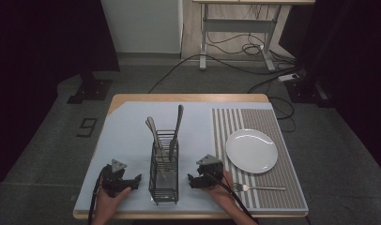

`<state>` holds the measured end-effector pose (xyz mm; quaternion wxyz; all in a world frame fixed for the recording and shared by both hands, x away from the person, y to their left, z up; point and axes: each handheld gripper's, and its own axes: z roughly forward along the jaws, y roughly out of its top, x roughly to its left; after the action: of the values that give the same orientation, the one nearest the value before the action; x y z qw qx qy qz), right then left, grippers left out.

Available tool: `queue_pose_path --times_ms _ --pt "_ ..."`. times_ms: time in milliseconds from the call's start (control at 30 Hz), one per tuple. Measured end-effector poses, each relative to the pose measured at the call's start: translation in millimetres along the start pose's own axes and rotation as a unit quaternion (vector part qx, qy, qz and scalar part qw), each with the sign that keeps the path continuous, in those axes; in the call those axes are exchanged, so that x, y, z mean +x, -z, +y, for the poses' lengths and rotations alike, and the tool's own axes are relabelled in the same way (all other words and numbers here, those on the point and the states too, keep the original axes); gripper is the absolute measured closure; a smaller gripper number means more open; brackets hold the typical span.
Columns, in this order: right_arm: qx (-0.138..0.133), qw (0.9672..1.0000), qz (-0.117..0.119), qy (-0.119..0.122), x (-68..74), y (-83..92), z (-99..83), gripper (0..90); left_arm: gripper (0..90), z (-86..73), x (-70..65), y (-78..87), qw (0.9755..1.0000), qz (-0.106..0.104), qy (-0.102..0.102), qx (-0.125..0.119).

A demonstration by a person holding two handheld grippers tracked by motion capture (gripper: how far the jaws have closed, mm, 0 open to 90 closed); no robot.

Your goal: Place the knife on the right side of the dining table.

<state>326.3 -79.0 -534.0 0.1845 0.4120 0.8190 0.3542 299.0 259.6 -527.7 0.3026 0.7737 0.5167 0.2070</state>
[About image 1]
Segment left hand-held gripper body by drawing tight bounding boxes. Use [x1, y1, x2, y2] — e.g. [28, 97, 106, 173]
[99, 158, 132, 199]

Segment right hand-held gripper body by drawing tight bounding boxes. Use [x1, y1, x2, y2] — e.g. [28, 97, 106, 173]
[191, 154, 225, 190]

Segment person's right hand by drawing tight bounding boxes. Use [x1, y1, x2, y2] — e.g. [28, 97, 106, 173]
[206, 170, 242, 211]

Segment light blue table mat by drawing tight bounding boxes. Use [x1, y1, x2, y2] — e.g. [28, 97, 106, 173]
[73, 100, 309, 214]

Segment white round plate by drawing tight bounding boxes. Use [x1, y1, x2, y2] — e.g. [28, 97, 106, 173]
[224, 128, 280, 175]

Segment silver utensils in holder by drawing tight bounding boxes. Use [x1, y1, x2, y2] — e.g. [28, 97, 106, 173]
[168, 104, 185, 163]

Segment steel fork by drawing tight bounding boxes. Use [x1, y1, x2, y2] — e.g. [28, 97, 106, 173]
[233, 182, 287, 192]

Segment grey striped placemat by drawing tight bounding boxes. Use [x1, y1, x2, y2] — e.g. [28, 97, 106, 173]
[211, 107, 309, 212]

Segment black stand base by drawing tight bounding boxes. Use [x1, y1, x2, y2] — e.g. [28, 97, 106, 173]
[66, 70, 114, 105]

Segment white power strip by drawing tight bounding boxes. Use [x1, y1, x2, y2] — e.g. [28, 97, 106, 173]
[277, 72, 301, 83]

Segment black equipment stand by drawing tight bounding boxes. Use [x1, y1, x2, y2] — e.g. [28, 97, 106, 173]
[283, 0, 346, 109]

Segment white cabinet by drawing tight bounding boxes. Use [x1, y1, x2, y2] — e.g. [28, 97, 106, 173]
[99, 0, 184, 54]

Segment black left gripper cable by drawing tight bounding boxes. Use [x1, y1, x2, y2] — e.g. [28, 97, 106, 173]
[87, 165, 109, 225]

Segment black wire cutlery holder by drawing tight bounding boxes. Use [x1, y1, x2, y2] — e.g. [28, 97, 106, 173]
[148, 128, 180, 206]

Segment steel cutlery handle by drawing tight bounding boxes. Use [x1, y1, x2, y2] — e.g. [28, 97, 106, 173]
[145, 119, 161, 151]
[146, 115, 164, 158]

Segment black floor cable loop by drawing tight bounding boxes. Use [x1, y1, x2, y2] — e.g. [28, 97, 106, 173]
[247, 74, 297, 133]

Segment tangled black desk cables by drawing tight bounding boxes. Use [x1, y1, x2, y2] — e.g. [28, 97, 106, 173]
[206, 4, 297, 66]

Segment white desk frame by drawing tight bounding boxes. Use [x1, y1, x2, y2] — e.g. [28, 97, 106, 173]
[192, 0, 316, 72]

